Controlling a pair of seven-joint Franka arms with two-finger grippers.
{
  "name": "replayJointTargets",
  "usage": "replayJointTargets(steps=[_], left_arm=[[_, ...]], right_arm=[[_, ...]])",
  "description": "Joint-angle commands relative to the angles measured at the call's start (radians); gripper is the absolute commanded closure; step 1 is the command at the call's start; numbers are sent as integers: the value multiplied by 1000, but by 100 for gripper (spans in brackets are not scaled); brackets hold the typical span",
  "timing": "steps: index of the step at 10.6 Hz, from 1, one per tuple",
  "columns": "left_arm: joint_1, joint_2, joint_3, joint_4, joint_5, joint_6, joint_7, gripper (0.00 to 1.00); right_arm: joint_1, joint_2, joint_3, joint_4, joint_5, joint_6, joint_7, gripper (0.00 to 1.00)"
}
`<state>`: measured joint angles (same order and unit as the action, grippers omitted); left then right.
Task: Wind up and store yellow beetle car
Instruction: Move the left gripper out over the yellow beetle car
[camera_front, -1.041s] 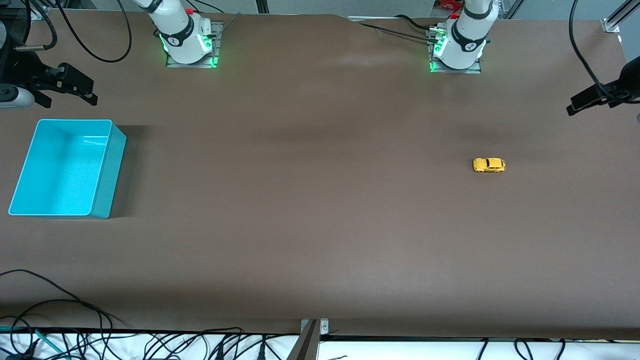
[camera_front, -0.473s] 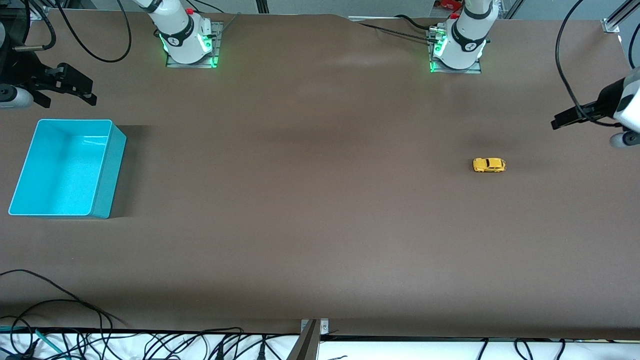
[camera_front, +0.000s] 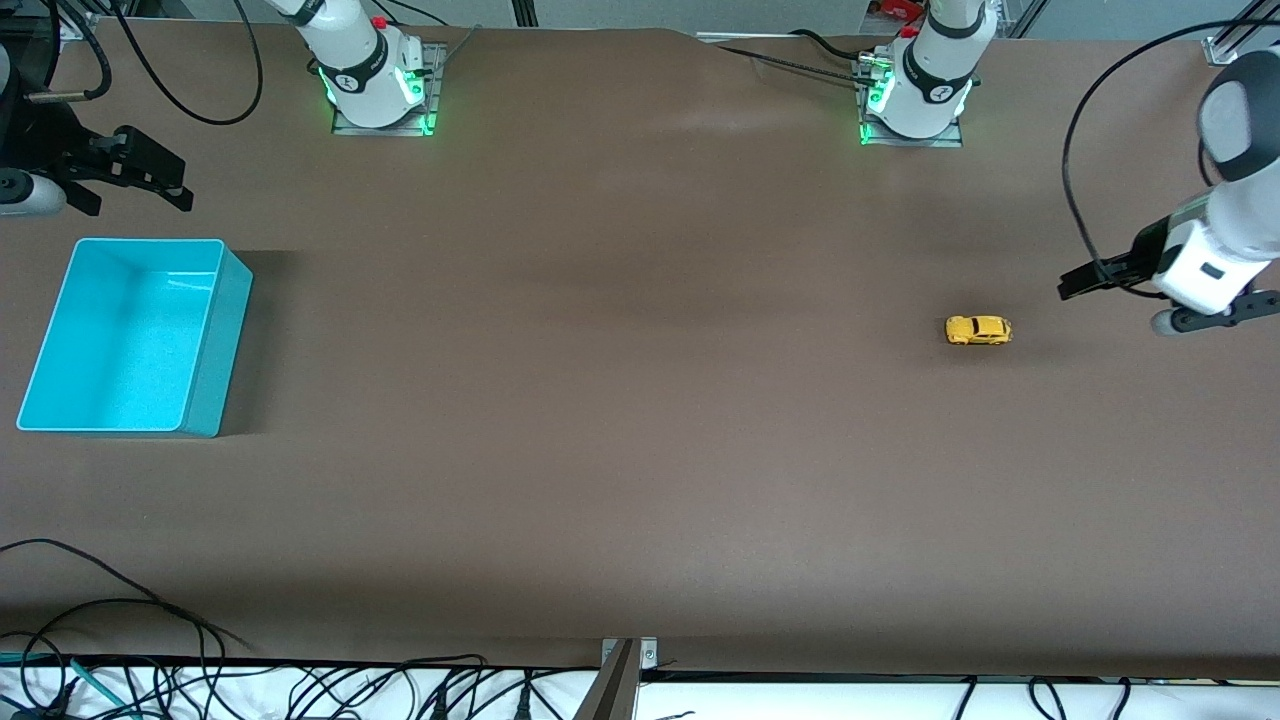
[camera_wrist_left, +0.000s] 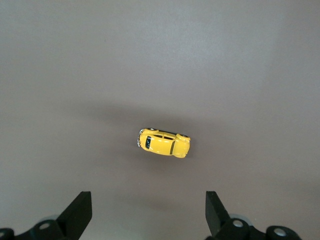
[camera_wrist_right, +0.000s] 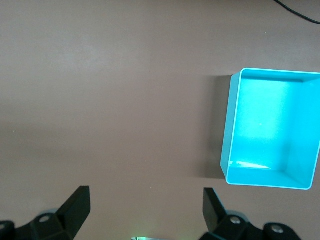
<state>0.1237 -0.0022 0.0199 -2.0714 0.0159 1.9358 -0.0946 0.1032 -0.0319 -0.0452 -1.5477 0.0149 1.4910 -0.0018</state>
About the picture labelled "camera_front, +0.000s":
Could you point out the brown table cover sheet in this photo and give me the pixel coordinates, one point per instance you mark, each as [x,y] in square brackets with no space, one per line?
[640,400]

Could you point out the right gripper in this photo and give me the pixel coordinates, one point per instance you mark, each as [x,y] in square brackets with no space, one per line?
[52,140]

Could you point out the red background object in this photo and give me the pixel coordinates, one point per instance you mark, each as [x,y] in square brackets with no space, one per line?
[895,10]

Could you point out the turquoise plastic bin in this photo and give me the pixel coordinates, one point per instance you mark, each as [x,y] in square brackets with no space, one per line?
[120,340]

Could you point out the aluminium frame profile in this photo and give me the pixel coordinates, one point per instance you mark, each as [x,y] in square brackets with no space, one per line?
[523,12]
[1022,15]
[1222,52]
[75,25]

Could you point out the yellow beetle toy car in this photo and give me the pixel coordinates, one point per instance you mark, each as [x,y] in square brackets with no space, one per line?
[978,329]

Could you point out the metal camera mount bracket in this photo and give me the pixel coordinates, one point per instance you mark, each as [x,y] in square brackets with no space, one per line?
[648,655]

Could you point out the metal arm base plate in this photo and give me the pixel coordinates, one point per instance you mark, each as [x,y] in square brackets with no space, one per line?
[910,143]
[433,110]

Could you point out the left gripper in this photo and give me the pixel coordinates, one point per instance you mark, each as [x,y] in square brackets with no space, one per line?
[1137,257]

